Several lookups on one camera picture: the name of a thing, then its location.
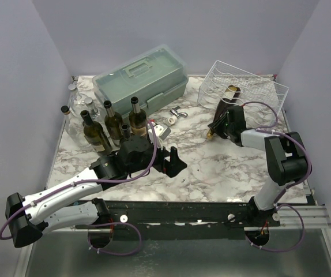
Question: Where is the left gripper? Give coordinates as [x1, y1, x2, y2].
[127, 137, 187, 177]

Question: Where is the red wine bottle gold foil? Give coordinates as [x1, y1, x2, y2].
[206, 85, 241, 139]

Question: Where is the green bottle silver foil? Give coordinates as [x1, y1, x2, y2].
[129, 96, 148, 137]

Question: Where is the dark green bottle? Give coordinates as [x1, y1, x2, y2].
[103, 100, 123, 142]

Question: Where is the green bottle black neck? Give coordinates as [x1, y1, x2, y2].
[80, 110, 112, 156]

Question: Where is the clear bottle silver cap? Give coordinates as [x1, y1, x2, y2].
[84, 97, 101, 121]

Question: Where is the clear bottle white label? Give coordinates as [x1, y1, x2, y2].
[61, 105, 88, 149]

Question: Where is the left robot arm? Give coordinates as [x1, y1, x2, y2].
[3, 136, 187, 248]

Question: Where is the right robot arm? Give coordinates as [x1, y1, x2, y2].
[208, 101, 312, 226]

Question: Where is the chrome white bottle stopper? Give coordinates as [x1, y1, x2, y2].
[165, 106, 188, 126]

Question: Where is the green plastic toolbox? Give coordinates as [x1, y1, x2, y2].
[92, 44, 189, 122]

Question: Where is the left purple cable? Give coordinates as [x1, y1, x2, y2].
[0, 122, 158, 256]

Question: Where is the white wire wine rack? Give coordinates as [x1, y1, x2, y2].
[197, 61, 289, 113]

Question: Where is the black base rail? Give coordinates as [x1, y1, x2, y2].
[81, 199, 281, 242]

